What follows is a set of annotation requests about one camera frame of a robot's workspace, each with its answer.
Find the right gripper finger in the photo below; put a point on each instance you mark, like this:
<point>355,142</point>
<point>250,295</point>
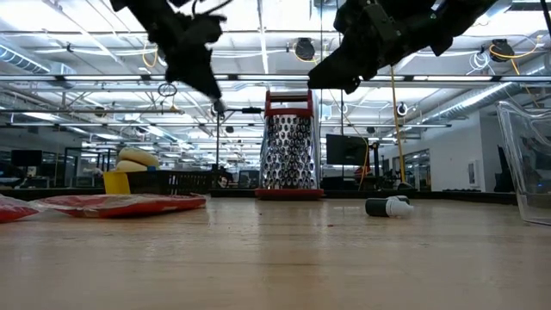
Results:
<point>344,73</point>

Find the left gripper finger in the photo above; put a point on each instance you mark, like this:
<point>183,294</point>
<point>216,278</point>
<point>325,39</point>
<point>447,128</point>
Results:
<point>202,82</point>

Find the green print tape roll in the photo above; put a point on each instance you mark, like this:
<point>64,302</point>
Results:
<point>138,156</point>

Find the small black white-capped tube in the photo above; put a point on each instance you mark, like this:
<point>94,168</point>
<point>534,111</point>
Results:
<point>402,198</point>
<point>379,207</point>

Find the red popcorn bag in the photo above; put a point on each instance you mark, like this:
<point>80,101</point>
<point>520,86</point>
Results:
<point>15,211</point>
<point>120,206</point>

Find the clear plastic tray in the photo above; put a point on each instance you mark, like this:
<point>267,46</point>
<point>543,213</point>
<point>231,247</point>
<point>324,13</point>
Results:
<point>529,172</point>

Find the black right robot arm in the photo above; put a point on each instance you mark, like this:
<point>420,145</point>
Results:
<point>465,17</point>

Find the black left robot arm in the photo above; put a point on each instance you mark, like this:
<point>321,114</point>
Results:
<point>142,8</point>

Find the black monitor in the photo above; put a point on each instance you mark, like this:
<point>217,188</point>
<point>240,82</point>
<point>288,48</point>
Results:
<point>26,158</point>
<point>344,148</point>

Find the red metal box grater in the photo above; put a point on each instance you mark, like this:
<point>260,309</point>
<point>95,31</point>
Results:
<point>288,150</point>

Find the black plastic basket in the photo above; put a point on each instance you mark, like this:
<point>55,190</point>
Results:
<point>172,183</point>

